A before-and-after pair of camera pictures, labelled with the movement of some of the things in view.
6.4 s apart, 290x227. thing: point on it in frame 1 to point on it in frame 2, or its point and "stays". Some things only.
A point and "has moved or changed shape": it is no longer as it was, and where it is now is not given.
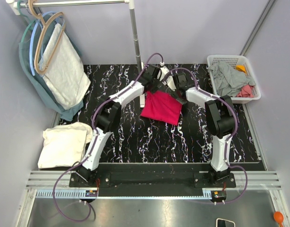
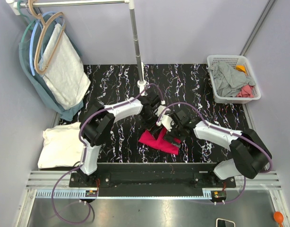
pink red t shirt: (161, 106) has moved or changed shape
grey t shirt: (227, 80) stays
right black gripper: (177, 93) to (173, 136)
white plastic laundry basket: (232, 61) stays
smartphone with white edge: (223, 222) stays
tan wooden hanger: (45, 26) stays
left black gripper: (157, 85) to (155, 128)
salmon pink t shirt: (246, 91) stays
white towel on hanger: (66, 77) stays
